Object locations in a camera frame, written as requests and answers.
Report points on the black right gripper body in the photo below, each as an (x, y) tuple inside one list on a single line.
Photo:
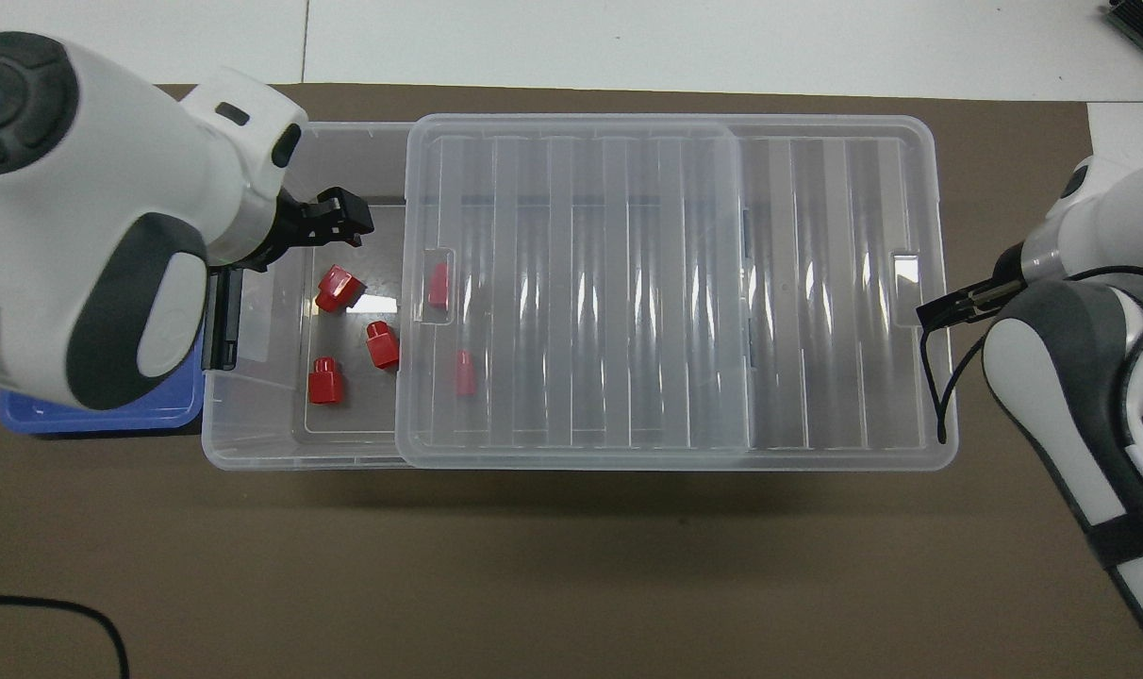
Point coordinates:
[(1001, 283)]

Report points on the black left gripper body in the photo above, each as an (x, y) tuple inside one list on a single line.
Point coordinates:
[(298, 226)]

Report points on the clear ribbed plastic lid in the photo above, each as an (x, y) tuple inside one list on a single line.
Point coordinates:
[(817, 283)]

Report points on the red block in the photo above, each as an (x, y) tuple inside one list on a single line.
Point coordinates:
[(325, 382), (465, 373), (381, 345), (336, 289), (438, 286)]

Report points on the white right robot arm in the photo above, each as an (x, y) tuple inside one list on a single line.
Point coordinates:
[(1081, 396)]

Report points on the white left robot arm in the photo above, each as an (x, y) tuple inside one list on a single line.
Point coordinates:
[(72, 217)]

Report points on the clear plastic storage box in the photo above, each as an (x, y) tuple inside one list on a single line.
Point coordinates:
[(270, 415)]

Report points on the blue plastic tray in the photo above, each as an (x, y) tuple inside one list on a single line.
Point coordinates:
[(100, 415)]

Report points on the brown table mat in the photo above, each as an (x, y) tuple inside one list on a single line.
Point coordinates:
[(534, 566)]

